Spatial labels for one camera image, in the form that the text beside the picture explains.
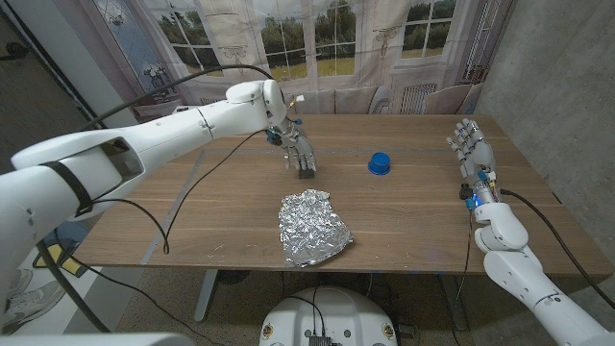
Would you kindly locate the white robot torso base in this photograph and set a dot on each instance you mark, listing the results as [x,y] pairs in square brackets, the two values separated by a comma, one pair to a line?
[329,317]

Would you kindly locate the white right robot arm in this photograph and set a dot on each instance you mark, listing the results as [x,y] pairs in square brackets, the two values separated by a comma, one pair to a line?
[514,269]

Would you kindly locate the dark grey cube block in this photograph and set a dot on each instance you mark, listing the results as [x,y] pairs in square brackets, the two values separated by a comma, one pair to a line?
[306,174]

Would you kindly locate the blue upholstered chair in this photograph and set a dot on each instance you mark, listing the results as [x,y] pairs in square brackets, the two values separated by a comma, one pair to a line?
[72,230]

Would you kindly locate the grey table leg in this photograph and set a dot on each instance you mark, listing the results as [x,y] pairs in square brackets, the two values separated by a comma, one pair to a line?
[205,293]
[454,303]

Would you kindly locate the crinkled aluminum foil sheet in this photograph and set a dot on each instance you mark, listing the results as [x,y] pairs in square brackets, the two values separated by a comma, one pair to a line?
[310,228]

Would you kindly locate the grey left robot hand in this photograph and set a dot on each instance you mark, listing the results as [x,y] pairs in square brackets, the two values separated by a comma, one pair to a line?
[298,146]

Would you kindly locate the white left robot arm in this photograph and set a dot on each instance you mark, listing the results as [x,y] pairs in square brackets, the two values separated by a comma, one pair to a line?
[168,132]

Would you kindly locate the printed window scene backdrop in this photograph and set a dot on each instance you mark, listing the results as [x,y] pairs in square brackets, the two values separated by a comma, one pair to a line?
[336,48]

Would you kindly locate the grey sneaker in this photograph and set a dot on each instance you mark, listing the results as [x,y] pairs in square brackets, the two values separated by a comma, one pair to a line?
[29,298]

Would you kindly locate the blue plastic cup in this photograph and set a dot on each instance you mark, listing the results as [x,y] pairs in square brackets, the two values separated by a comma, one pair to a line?
[379,163]

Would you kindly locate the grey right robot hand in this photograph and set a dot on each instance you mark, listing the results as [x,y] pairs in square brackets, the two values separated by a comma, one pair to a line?
[478,156]

